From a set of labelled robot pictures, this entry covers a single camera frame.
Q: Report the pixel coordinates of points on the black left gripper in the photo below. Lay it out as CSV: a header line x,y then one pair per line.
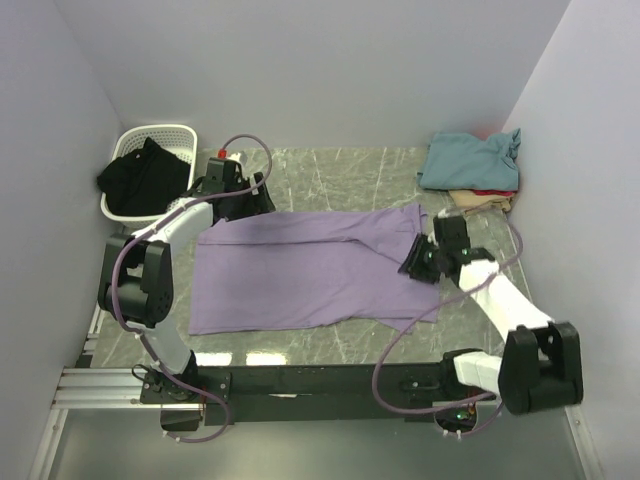
x,y
257,204

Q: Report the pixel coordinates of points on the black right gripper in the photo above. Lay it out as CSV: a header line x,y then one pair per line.
x,y
412,260

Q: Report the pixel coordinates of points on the purple t shirt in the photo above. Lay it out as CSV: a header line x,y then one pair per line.
x,y
301,270

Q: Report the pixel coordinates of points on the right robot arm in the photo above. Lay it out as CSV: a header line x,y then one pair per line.
x,y
540,367

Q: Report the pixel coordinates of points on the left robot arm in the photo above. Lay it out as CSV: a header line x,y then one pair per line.
x,y
137,283

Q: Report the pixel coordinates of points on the white laundry basket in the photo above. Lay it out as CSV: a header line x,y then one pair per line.
x,y
178,139

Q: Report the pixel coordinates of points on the tan folded t shirt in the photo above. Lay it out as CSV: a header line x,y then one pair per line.
x,y
467,202

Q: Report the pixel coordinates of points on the black t shirt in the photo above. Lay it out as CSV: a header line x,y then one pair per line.
x,y
143,182

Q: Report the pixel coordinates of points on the red folded t shirt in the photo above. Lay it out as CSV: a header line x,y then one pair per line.
x,y
505,194

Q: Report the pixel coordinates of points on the teal folded t shirt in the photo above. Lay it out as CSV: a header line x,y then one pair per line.
x,y
461,161

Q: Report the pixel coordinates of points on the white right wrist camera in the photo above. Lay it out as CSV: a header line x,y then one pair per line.
x,y
449,213

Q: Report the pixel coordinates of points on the aluminium rail frame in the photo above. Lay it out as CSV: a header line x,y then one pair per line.
x,y
103,378

